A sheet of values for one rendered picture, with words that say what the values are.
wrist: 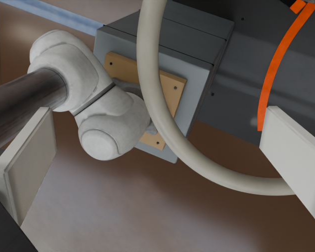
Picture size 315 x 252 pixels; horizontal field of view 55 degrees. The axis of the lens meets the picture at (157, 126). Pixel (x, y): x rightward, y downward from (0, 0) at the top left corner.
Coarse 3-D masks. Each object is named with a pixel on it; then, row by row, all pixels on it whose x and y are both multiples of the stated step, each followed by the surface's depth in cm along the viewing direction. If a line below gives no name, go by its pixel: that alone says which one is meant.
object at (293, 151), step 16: (272, 112) 18; (272, 128) 18; (288, 128) 16; (272, 144) 18; (288, 144) 16; (304, 144) 14; (272, 160) 18; (288, 160) 16; (304, 160) 14; (288, 176) 16; (304, 176) 14; (304, 192) 14
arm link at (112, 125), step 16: (112, 96) 84; (128, 96) 90; (80, 112) 83; (96, 112) 82; (112, 112) 82; (128, 112) 86; (144, 112) 93; (80, 128) 82; (96, 128) 79; (112, 128) 80; (128, 128) 83; (144, 128) 93; (96, 144) 81; (112, 144) 80; (128, 144) 84
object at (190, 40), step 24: (168, 0) 161; (120, 24) 108; (168, 24) 124; (192, 24) 133; (216, 24) 144; (96, 48) 102; (120, 48) 99; (168, 48) 100; (192, 48) 106; (216, 48) 113; (168, 72) 98; (192, 72) 96; (192, 96) 100; (192, 120) 109; (144, 144) 115
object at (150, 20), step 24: (144, 0) 38; (144, 24) 39; (144, 48) 40; (144, 72) 41; (144, 96) 43; (168, 120) 45; (168, 144) 47; (192, 168) 49; (216, 168) 49; (264, 192) 51; (288, 192) 51
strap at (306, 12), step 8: (304, 8) 145; (312, 8) 144; (304, 16) 147; (296, 24) 150; (288, 32) 152; (296, 32) 151; (288, 40) 154; (280, 48) 157; (280, 56) 159; (272, 64) 162; (272, 72) 164; (264, 80) 167; (272, 80) 166; (264, 88) 170; (264, 96) 172; (264, 104) 174; (264, 112) 176
